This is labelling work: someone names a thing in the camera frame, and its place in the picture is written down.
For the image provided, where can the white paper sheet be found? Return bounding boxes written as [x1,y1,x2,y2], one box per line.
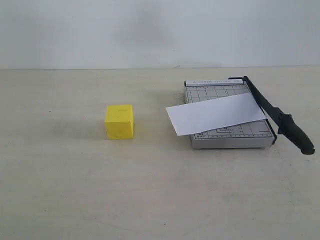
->
[166,93,267,136]

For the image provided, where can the yellow foam cube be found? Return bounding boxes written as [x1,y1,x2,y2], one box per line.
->
[104,104,134,140]

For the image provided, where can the black cutter blade arm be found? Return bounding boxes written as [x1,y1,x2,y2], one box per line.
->
[242,76,315,155]

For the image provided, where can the grey paper cutter base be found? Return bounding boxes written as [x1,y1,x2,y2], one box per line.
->
[184,77,277,149]

